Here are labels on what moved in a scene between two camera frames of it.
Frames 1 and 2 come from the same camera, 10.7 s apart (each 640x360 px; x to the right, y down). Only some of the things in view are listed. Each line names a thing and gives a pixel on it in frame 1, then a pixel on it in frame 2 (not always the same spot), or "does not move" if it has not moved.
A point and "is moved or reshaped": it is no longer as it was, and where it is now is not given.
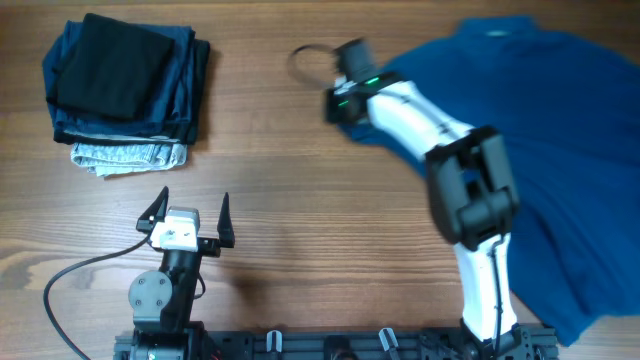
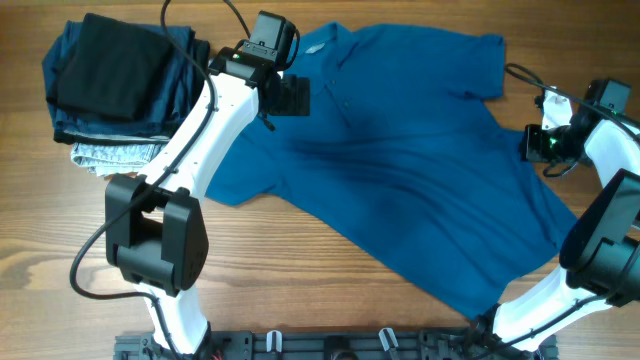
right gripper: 335,111 -> 529,146
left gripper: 208,247 -> 295,98
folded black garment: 111,66 does not move
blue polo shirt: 568,115 is moved or reshaped
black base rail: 532,343 does not move
